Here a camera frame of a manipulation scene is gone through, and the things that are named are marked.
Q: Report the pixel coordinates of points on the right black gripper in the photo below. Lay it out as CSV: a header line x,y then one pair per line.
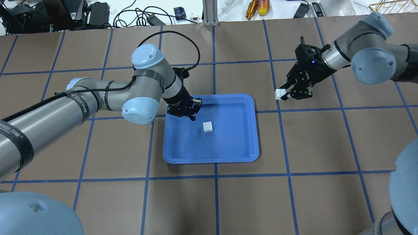
x,y
309,72

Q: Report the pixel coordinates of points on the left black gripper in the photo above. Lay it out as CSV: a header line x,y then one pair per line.
x,y
179,101

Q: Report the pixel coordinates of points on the white block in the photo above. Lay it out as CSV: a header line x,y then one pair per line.
x,y
279,93
207,127

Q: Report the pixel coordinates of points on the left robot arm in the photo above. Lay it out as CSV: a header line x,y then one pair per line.
x,y
29,132

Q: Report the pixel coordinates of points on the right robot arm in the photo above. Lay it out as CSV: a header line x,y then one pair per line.
x,y
374,61

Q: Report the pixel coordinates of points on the blue plastic tray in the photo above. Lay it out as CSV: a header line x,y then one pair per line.
x,y
224,131

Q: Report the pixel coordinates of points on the black remote device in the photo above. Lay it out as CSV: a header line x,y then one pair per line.
x,y
301,10

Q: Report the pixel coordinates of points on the toy mango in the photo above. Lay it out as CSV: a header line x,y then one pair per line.
x,y
263,7

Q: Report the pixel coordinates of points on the brass cylinder tool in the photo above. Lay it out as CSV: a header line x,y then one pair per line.
x,y
252,7

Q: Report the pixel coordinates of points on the black power adapter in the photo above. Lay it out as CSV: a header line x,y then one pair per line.
x,y
152,20

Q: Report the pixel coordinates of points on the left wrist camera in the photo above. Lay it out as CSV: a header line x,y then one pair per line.
x,y
182,73

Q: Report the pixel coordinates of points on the aluminium frame post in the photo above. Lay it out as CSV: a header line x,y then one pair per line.
x,y
210,13

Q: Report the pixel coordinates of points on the gold wire rack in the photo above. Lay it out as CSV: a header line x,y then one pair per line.
x,y
394,6

